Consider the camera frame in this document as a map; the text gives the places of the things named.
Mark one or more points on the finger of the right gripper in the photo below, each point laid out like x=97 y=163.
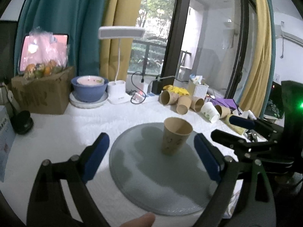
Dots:
x=260 y=126
x=228 y=140

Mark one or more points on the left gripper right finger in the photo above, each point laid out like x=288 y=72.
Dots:
x=255 y=206

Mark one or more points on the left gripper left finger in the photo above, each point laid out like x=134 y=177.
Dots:
x=47 y=205

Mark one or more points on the patterned brown paper cup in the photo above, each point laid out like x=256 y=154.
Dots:
x=175 y=134

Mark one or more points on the brown paper cup right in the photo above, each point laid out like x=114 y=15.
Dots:
x=223 y=111

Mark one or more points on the white paper cup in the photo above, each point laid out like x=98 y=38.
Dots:
x=210 y=112

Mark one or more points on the brown paper cup open mouth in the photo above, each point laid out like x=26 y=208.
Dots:
x=196 y=104

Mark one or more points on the brown paper cup middle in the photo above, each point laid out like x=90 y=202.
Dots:
x=183 y=104

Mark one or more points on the patterned paper cup back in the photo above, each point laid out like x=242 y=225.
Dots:
x=169 y=98

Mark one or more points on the person thumb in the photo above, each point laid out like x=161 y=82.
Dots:
x=146 y=220

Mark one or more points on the white tube bottle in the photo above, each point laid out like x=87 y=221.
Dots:
x=251 y=115

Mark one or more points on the yellow green sponge cloth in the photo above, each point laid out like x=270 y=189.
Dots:
x=237 y=129

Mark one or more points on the yellow curtain right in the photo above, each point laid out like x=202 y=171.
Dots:
x=255 y=88

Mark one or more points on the yellow curtain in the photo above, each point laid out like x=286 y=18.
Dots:
x=255 y=88
x=120 y=13

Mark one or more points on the purple cloth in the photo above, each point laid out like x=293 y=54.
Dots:
x=229 y=103

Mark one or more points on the white perforated basket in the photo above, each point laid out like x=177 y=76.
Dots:
x=197 y=90

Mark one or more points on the yellow snack bag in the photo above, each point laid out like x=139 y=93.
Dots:
x=178 y=90

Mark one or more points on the grey round tray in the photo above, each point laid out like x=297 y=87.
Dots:
x=166 y=185

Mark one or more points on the blue white paper box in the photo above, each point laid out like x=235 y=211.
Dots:
x=7 y=136

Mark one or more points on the black lens cap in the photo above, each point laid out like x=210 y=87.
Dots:
x=22 y=123

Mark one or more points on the black power adapter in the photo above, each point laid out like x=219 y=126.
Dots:
x=160 y=82

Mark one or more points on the white power strip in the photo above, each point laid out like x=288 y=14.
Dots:
x=140 y=98

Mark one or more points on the cardboard box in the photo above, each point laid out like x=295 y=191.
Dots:
x=48 y=95

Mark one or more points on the blue bowl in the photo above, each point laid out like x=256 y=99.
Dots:
x=88 y=94

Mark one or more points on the white desk lamp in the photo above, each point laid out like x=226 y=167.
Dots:
x=116 y=89

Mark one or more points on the pink ceramic bowl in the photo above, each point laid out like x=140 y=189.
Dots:
x=91 y=80

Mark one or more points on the bag of fruit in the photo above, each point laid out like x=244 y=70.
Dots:
x=41 y=70

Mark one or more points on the yellow curtain left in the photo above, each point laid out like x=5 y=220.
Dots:
x=120 y=13

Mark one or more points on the teal curtain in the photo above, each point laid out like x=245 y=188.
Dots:
x=79 y=19

